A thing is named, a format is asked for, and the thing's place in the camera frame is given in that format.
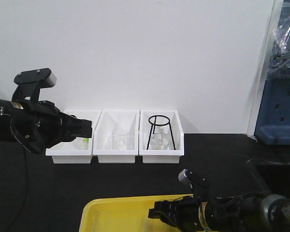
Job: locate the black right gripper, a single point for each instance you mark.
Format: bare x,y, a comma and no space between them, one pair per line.
183,213

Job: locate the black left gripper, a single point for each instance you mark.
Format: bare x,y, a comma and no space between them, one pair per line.
50,126

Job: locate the tall glass test tube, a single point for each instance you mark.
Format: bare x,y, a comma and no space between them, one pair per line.
155,225

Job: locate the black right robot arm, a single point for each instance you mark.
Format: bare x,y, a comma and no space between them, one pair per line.
248,212

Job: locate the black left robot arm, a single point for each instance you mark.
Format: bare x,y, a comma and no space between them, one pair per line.
15,119

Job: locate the yellow plastic tray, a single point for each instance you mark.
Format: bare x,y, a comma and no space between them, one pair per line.
125,214

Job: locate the green yellow item in bin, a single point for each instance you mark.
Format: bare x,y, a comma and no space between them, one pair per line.
82,143

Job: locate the white left storage bin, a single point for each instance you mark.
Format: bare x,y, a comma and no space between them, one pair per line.
66,152

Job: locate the white storage bin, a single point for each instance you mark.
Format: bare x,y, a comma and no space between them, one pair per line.
110,121
161,156
66,152

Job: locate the white middle storage bin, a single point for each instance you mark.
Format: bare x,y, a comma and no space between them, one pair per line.
110,121

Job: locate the glass beakers in middle bin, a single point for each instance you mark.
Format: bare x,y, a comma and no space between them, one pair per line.
117,140

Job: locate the white right storage bin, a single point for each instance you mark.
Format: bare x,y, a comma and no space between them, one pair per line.
161,156

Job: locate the glass flask in right bin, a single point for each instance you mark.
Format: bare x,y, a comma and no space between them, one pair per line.
159,140

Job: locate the black lab sink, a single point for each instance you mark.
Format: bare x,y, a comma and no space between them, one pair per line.
271,176

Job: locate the blue drying pegboard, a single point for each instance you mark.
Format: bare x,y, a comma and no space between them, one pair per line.
273,122

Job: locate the plastic bag on pegboard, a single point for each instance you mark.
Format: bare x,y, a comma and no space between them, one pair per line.
285,31

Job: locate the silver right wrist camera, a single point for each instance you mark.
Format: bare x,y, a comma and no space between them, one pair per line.
184,177

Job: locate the black wire tripod stand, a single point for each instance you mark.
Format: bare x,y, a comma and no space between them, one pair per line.
156,121

